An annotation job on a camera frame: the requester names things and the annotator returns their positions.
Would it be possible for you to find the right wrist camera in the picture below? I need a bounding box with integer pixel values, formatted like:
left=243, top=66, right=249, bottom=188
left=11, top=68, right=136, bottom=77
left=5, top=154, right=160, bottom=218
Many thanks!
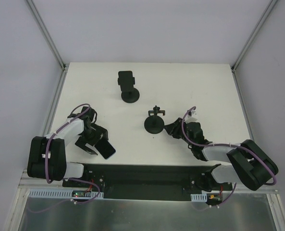
left=185, top=110, right=198, bottom=123

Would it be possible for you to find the white cable duct left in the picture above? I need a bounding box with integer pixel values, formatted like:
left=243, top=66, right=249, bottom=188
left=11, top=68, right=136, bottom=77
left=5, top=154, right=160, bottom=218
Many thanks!
left=29, top=189, right=104, bottom=200

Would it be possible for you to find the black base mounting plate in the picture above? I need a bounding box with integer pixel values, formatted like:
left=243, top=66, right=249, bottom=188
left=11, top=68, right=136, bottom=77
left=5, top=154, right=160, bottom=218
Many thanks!
left=62, top=164, right=232, bottom=201

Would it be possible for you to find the aluminium frame rail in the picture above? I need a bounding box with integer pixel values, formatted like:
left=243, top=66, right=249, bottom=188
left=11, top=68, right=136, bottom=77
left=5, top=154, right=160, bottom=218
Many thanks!
left=24, top=0, right=70, bottom=70
left=231, top=0, right=280, bottom=73

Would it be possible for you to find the blue-edged black smartphone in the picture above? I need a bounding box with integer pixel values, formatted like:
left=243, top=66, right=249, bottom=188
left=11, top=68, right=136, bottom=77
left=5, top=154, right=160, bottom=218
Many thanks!
left=94, top=139, right=116, bottom=160

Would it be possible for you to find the black phone stand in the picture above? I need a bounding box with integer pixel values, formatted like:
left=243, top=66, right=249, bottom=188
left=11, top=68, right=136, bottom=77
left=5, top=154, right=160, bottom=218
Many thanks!
left=121, top=87, right=140, bottom=103
left=144, top=105, right=166, bottom=134

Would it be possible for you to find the aluminium frame rail left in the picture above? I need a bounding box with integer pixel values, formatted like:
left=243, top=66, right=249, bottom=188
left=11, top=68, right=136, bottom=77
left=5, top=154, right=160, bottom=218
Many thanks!
left=24, top=0, right=70, bottom=70

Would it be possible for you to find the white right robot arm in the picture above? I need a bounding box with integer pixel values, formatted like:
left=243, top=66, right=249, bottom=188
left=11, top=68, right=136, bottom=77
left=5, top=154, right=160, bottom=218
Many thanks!
left=164, top=118, right=278, bottom=191

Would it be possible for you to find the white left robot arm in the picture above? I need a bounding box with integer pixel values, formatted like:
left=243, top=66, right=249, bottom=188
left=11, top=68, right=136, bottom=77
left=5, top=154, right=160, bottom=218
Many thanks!
left=27, top=103, right=116, bottom=187

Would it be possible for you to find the white cable duct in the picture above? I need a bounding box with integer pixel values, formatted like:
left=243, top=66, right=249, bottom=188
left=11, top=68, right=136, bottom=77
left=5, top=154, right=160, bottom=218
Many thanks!
left=190, top=192, right=208, bottom=203
left=29, top=189, right=104, bottom=200

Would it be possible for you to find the white cable duct right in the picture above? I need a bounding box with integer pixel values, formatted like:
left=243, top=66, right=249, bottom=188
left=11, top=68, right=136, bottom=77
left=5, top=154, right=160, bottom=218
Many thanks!
left=190, top=192, right=208, bottom=203

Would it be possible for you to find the shiny metal front plate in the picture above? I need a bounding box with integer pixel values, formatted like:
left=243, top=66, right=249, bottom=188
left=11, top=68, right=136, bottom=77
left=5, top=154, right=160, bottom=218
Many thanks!
left=19, top=193, right=276, bottom=231

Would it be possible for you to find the aluminium frame rail right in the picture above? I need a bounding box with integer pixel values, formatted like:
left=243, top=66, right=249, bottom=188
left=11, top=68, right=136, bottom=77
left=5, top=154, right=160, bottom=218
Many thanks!
left=231, top=0, right=280, bottom=73

